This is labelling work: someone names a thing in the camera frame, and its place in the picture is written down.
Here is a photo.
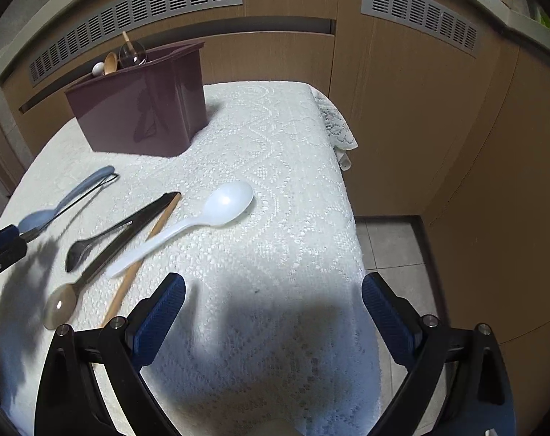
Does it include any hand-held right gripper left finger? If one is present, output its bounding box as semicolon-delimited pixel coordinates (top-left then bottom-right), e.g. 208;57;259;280
35;272;187;436

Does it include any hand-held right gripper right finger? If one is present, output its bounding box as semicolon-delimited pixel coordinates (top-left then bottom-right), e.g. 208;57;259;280
361;272;516;436

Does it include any black wire loop utensil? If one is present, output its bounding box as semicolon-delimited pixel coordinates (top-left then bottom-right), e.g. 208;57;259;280
27;173;120;241

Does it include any black spoon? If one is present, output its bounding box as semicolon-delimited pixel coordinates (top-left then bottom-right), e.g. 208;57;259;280
65;218;137;274

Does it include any blue plastic spoon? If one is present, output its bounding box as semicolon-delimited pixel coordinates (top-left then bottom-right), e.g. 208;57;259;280
18;166;116;234

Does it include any white plastic spoon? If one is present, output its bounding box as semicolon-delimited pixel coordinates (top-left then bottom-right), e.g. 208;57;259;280
106;180;255;279

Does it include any maroon plastic utensil container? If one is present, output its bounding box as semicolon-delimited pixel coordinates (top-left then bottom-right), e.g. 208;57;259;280
65;41;209;159

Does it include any shiny metal spoon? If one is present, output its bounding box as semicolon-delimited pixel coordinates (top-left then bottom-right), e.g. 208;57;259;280
119;41;147;66

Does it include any white lace tablecloth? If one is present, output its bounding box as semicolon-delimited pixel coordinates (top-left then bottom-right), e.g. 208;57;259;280
0;81;385;436

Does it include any wooden kitchen cabinet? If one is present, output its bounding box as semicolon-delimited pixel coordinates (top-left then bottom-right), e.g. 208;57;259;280
0;0;550;346

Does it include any white kitchen countertop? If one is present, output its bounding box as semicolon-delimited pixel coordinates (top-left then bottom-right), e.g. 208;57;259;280
0;0;550;85

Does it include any long grey vent grille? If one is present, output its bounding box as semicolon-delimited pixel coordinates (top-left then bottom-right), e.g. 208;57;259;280
27;0;244;87

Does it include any short grey vent grille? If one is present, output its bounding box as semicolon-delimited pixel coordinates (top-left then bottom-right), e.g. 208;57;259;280
360;0;480;59

